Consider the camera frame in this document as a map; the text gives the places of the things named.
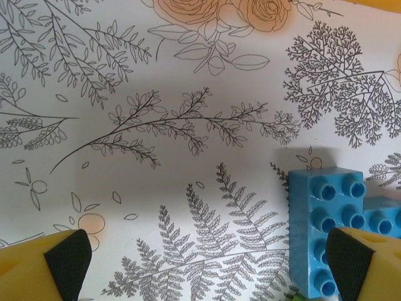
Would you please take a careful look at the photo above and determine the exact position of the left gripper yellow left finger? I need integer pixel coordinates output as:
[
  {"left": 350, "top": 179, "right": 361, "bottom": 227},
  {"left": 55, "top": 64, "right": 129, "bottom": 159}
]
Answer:
[{"left": 0, "top": 228, "right": 93, "bottom": 301}]

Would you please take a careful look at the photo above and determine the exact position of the green lego brick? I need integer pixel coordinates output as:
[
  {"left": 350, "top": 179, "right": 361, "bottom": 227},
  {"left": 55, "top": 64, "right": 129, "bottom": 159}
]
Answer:
[{"left": 283, "top": 290, "right": 306, "bottom": 301}]

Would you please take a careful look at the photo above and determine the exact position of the blue lego brick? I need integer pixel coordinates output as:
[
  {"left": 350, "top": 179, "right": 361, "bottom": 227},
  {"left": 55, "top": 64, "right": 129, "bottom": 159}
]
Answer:
[
  {"left": 287, "top": 167, "right": 367, "bottom": 298},
  {"left": 363, "top": 196, "right": 401, "bottom": 241}
]

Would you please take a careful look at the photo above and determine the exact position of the orange plastic bin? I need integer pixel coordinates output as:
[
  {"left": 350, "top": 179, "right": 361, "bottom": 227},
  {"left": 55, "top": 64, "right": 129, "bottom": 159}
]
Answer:
[{"left": 350, "top": 0, "right": 401, "bottom": 15}]

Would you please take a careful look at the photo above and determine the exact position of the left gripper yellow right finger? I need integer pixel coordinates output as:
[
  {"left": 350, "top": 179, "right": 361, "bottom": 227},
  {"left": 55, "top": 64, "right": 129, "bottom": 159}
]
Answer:
[{"left": 325, "top": 227, "right": 401, "bottom": 301}]

